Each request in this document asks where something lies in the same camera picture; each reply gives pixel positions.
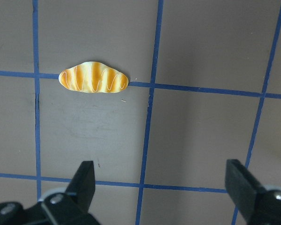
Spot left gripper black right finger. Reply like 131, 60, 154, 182
225, 159, 281, 225

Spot toy bread roll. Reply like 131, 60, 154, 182
59, 61, 129, 93

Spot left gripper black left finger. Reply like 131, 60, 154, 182
41, 161, 95, 225

